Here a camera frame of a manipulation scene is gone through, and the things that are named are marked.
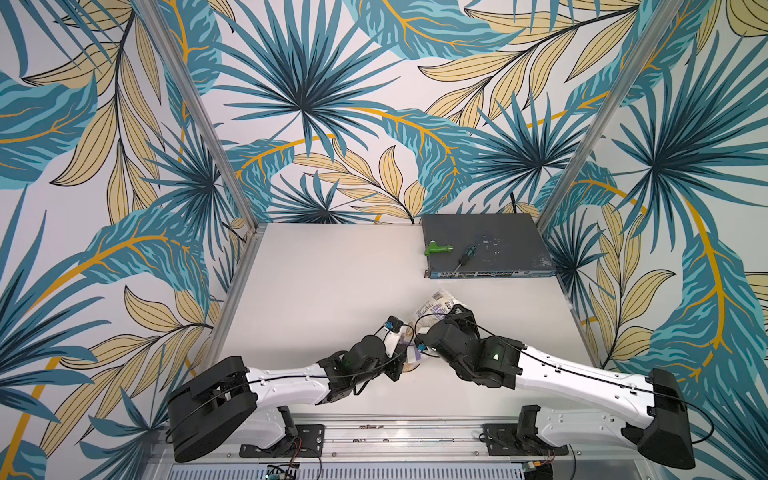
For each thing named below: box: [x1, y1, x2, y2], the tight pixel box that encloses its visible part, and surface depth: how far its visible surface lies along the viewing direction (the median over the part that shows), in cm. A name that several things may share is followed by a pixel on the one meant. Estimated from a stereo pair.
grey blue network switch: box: [422, 213, 557, 279], surface depth 109 cm
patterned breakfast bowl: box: [402, 342, 421, 373], surface depth 76 cm
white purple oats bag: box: [414, 288, 465, 335], surface depth 76 cm
